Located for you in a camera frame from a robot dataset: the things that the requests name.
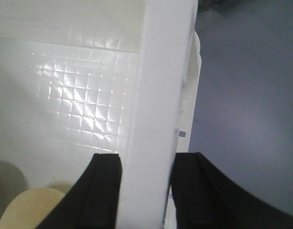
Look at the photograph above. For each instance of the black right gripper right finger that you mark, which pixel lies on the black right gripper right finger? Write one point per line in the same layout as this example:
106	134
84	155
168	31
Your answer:
205	198

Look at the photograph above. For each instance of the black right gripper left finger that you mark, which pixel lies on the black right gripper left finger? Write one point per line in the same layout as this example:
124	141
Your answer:
92	202

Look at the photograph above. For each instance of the yellow plush ball toy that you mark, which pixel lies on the yellow plush ball toy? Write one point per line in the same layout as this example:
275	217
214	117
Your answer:
28	209

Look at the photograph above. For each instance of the white plastic tote box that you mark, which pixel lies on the white plastic tote box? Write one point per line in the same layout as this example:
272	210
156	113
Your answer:
85	77

